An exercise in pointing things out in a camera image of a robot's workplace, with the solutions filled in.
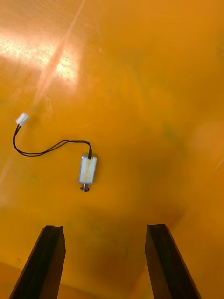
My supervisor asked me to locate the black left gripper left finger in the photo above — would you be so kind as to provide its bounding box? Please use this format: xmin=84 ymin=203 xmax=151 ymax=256
xmin=9 ymin=225 xmax=66 ymax=299

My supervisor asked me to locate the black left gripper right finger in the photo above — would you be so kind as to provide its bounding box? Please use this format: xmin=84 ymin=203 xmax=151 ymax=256
xmin=144 ymin=224 xmax=202 ymax=299

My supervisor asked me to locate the yellow-orange plastic bin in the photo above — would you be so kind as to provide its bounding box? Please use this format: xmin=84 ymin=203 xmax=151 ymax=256
xmin=0 ymin=0 xmax=224 ymax=299

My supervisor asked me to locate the metal solenoid with black cable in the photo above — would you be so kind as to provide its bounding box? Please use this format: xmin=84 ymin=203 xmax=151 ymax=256
xmin=13 ymin=112 xmax=98 ymax=192

